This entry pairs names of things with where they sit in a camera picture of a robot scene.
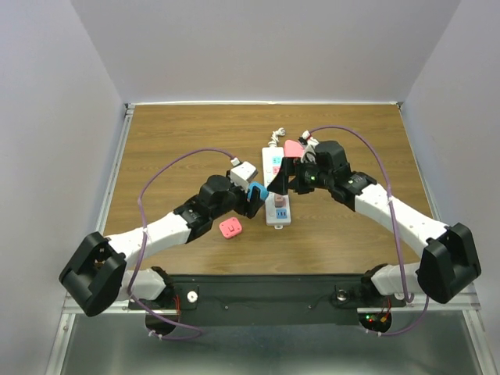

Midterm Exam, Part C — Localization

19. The pink square plug adapter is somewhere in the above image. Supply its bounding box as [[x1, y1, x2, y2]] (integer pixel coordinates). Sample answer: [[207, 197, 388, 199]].
[[219, 217, 242, 239]]

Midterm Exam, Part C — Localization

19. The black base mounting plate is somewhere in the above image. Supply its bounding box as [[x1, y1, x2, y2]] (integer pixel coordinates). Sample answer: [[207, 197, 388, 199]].
[[80, 274, 421, 328]]

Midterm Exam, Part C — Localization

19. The aluminium rail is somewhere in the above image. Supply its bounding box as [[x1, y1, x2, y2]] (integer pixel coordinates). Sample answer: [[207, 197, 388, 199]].
[[64, 282, 128, 317], [398, 102, 481, 304], [91, 103, 136, 234]]

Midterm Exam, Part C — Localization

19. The white multicolour power strip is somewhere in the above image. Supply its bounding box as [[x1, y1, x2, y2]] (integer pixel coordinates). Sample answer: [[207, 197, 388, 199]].
[[262, 147, 291, 230]]

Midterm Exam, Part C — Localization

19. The blue square plug adapter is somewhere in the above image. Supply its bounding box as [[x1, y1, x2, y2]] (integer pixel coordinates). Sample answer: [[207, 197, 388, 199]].
[[247, 182, 269, 202]]

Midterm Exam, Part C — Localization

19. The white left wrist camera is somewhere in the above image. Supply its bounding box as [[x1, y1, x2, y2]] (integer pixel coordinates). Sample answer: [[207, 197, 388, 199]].
[[229, 162, 258, 191]]

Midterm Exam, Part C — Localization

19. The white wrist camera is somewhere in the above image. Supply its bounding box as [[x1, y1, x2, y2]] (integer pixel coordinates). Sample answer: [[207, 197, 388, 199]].
[[229, 162, 258, 191], [298, 130, 319, 163]]

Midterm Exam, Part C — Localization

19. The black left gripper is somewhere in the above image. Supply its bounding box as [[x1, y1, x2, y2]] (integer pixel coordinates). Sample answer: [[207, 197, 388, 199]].
[[210, 170, 263, 220]]

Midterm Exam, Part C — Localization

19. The aluminium right side rail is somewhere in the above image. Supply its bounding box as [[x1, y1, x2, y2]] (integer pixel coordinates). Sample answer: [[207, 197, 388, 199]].
[[398, 102, 481, 304]]

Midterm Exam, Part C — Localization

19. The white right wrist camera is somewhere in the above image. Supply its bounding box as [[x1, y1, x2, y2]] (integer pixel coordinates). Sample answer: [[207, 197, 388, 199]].
[[298, 130, 319, 163]]

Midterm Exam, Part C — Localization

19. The aluminium front rail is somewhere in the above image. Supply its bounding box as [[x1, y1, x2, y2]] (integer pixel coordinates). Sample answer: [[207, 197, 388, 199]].
[[64, 282, 128, 317]]

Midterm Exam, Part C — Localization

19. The white power strip cord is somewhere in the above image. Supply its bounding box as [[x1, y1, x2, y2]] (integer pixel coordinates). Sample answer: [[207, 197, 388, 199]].
[[268, 127, 286, 148]]

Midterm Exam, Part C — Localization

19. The pink triangular power strip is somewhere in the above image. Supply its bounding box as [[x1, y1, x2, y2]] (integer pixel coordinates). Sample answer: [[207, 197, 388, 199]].
[[283, 140, 305, 158]]

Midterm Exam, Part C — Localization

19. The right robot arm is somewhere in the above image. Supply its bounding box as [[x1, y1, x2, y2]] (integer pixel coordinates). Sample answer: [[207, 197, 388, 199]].
[[266, 141, 481, 305]]

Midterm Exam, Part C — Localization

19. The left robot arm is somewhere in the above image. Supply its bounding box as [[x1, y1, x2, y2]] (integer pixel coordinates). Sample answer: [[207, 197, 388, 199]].
[[59, 175, 269, 316]]

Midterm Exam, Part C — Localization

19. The aluminium left side rail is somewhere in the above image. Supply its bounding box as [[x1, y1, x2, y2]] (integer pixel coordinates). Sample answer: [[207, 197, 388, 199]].
[[91, 103, 136, 234]]

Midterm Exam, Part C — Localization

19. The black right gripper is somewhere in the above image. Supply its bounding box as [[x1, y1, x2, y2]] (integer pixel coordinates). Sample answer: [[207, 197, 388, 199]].
[[266, 156, 333, 195]]

